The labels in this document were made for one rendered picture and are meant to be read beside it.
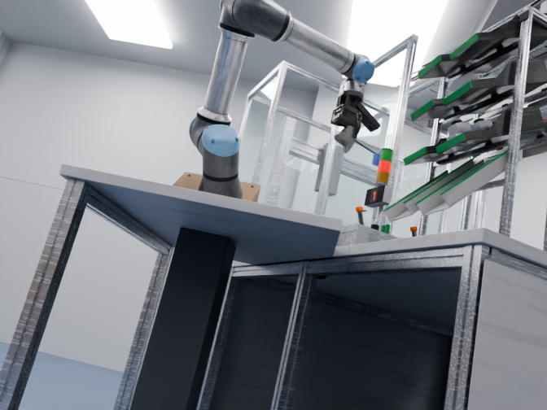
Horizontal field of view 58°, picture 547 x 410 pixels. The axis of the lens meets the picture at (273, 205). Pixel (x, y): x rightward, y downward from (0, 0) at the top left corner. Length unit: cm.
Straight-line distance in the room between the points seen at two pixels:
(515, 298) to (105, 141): 452
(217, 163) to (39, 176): 390
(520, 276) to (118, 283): 401
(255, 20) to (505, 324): 100
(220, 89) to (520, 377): 113
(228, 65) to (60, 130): 394
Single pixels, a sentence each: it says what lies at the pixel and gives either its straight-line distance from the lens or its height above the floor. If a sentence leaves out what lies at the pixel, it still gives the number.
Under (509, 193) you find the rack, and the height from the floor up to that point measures 106.
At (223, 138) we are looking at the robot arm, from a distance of 153.
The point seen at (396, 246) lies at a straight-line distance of 124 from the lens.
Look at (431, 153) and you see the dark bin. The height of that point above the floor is 119.
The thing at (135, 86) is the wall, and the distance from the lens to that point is 535.
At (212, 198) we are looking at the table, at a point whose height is 85.
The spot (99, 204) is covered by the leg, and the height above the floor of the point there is 80.
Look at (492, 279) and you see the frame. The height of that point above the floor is 77.
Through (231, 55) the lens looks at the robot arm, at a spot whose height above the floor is 136.
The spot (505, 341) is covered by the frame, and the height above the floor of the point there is 66.
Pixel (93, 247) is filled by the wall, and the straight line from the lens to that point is 489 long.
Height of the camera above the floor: 57
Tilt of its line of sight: 15 degrees up
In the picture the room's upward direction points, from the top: 13 degrees clockwise
